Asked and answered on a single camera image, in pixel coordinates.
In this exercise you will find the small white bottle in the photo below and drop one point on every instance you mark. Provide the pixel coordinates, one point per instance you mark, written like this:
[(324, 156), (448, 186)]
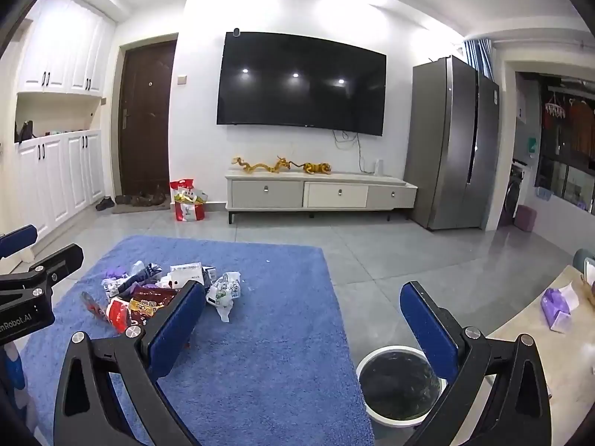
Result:
[(379, 167)]

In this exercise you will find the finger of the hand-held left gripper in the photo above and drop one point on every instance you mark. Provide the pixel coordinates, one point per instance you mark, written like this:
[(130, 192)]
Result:
[(18, 240), (60, 260)]

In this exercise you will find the washing machine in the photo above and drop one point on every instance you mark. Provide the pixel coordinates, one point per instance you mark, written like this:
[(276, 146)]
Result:
[(515, 193)]

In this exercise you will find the pile of snack wrappers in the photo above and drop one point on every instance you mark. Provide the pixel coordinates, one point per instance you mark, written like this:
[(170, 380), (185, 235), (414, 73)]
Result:
[(148, 302)]

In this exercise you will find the beige marble table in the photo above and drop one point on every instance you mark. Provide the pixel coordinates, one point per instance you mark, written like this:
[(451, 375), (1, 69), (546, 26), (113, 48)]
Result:
[(567, 371)]

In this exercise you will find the white wall cabinets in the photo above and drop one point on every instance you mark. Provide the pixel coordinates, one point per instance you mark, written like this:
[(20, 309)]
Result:
[(65, 46)]

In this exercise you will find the golden dragon ornament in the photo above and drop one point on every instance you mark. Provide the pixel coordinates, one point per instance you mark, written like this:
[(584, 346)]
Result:
[(284, 164), (253, 166)]

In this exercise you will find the dark shoe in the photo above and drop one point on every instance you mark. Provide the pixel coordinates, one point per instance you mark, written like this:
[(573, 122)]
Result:
[(105, 203)]

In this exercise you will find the black wall television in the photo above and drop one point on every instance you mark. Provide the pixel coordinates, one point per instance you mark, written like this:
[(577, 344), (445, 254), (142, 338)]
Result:
[(302, 83)]

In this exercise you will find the golden tiger ornament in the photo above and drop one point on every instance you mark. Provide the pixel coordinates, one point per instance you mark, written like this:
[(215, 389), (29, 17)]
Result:
[(318, 168)]

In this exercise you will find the white round trash bin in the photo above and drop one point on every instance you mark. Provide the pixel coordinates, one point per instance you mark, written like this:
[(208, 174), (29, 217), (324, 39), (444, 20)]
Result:
[(399, 383)]

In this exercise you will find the green wall sticker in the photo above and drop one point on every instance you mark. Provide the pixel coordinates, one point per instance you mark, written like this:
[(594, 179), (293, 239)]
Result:
[(531, 144)]

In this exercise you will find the hanging orange red clothes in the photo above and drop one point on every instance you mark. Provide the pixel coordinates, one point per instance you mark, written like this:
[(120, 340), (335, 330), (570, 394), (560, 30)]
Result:
[(583, 125)]

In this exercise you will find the round clothes drying hanger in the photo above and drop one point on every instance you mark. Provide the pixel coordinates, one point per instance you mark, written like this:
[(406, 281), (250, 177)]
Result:
[(553, 108)]

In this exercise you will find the brown doormat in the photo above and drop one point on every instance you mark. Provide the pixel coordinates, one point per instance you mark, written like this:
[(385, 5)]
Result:
[(139, 209)]

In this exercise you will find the blue curtain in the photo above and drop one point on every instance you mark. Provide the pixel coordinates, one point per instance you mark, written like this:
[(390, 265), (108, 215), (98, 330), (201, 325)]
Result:
[(479, 55)]

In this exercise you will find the purple tissue pack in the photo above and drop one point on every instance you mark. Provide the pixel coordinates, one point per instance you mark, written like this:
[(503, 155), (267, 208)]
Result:
[(558, 309)]

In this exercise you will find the white floor cabinets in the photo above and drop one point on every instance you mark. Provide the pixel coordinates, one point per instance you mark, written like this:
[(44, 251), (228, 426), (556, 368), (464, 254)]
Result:
[(60, 181)]

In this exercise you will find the dark brown entrance door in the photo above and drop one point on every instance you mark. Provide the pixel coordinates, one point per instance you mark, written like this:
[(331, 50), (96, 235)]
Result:
[(146, 121)]

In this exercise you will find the dark handbag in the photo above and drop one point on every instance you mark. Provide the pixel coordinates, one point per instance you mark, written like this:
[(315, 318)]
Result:
[(25, 131)]

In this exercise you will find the white grey television cabinet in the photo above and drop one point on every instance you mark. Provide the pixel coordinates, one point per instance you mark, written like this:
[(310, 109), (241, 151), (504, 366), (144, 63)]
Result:
[(279, 193)]

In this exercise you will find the row of brown shoes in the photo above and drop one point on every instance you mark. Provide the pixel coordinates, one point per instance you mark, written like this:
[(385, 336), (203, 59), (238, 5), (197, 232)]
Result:
[(144, 197)]

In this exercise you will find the blue shaggy rug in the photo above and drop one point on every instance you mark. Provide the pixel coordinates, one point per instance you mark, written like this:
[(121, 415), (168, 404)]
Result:
[(260, 334)]

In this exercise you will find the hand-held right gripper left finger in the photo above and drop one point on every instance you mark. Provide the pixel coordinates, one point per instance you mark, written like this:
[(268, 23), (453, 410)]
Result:
[(179, 323)]

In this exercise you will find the blue plastic basket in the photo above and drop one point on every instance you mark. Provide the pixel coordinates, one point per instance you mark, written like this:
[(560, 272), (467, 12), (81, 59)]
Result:
[(543, 194)]

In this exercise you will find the purple stool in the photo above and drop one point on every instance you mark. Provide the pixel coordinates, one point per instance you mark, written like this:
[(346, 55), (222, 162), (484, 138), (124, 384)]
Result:
[(525, 218)]

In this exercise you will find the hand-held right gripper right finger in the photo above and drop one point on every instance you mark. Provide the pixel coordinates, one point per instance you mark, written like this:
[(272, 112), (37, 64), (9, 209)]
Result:
[(427, 334)]

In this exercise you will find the teal chair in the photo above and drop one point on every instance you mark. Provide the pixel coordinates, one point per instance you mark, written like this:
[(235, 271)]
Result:
[(583, 258)]

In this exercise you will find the red gift bag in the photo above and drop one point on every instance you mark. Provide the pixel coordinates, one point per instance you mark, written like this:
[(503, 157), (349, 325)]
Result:
[(188, 202)]

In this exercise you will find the silver double-door refrigerator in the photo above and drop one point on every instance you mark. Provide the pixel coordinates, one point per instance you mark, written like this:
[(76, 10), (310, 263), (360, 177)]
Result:
[(446, 144)]

